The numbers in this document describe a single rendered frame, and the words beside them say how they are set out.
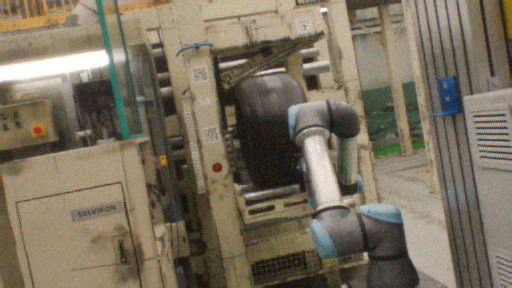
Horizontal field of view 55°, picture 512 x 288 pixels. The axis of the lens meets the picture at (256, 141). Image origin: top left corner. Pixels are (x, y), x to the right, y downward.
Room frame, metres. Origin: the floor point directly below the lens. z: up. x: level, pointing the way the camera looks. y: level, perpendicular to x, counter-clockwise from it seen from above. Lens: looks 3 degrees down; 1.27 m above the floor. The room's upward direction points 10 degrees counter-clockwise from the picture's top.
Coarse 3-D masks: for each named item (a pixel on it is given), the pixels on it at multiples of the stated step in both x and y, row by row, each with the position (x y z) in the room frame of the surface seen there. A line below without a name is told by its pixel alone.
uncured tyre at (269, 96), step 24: (240, 96) 2.31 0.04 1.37; (264, 96) 2.23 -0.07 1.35; (288, 96) 2.23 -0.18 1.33; (240, 120) 2.63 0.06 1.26; (264, 120) 2.18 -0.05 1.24; (288, 120) 2.19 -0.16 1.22; (240, 144) 2.64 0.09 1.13; (264, 144) 2.17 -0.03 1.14; (288, 144) 2.19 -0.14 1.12; (264, 168) 2.22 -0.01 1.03; (288, 168) 2.24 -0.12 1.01
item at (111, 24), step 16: (96, 0) 1.48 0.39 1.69; (112, 0) 1.89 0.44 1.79; (112, 16) 1.77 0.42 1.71; (112, 32) 1.66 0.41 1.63; (112, 48) 1.57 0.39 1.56; (112, 64) 1.48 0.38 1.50; (128, 64) 2.02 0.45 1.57; (112, 80) 1.48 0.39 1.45; (128, 80) 1.90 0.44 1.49; (128, 96) 1.78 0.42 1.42; (128, 112) 1.67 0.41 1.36; (128, 128) 1.58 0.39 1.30
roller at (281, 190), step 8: (288, 184) 2.32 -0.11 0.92; (296, 184) 2.32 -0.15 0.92; (248, 192) 2.30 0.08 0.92; (256, 192) 2.29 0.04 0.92; (264, 192) 2.29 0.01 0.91; (272, 192) 2.29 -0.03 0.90; (280, 192) 2.30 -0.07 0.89; (288, 192) 2.31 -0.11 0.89; (248, 200) 2.28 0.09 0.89; (256, 200) 2.30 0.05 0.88
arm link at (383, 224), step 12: (372, 204) 1.46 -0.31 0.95; (384, 204) 1.45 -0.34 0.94; (360, 216) 1.40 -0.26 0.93; (372, 216) 1.37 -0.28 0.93; (384, 216) 1.36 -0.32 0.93; (396, 216) 1.37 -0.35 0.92; (372, 228) 1.36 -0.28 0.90; (384, 228) 1.36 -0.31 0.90; (396, 228) 1.37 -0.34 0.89; (372, 240) 1.36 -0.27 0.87; (384, 240) 1.36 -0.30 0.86; (396, 240) 1.36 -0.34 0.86; (372, 252) 1.39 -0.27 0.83; (384, 252) 1.36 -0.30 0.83; (396, 252) 1.36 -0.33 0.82
